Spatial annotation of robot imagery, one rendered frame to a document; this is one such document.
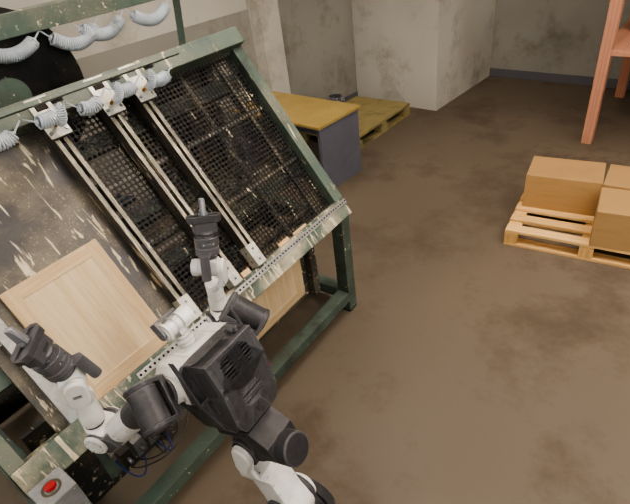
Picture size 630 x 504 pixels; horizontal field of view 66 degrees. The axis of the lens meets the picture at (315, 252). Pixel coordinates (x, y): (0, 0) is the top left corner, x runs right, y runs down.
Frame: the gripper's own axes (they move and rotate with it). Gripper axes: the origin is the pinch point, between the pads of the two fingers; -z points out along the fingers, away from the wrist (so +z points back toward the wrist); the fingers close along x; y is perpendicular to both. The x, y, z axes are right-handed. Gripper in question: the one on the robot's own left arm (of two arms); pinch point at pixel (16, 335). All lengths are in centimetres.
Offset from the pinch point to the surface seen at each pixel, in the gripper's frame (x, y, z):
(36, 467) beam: -3, -49, 66
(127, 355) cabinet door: 43, -26, 72
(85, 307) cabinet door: 55, -35, 50
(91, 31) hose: 190, -28, -14
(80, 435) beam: 9, -39, 72
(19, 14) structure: 169, -44, -37
